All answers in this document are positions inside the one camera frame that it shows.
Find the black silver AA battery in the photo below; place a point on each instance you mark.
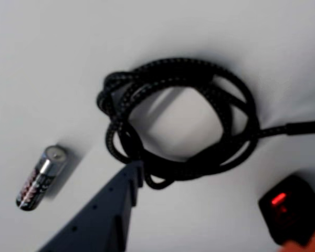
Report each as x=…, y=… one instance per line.
x=39, y=181

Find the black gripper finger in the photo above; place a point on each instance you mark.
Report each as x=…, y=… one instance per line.
x=105, y=218

